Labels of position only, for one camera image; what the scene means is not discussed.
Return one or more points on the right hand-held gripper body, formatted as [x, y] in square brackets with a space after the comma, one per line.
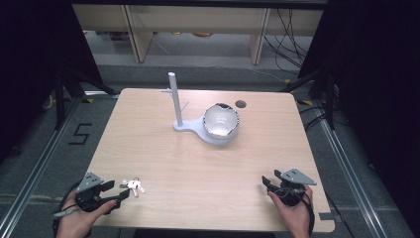
[293, 190]

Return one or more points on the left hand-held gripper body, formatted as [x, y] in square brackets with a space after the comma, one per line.
[88, 195]

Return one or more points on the small white object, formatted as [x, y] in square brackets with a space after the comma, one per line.
[133, 185]

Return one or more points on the person's right hand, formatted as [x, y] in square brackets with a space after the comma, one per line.
[297, 218]

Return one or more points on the person's left hand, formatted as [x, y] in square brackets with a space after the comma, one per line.
[76, 222]

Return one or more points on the grey tape strip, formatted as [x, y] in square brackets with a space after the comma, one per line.
[326, 216]

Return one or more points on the dark round table grommet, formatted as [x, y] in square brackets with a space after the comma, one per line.
[240, 104]

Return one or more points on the black metal stand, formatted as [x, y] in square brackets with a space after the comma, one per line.
[329, 99]
[59, 99]

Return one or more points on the white stand with pole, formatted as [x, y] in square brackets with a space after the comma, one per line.
[189, 125]

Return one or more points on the black curtain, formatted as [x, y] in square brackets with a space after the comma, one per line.
[29, 66]
[376, 82]

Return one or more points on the light wooden shelf unit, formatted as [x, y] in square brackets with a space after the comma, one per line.
[142, 36]

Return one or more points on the yellow object under shelf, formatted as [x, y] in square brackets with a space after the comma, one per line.
[202, 34]

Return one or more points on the aluminium floor rail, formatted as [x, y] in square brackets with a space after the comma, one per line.
[39, 165]
[350, 172]

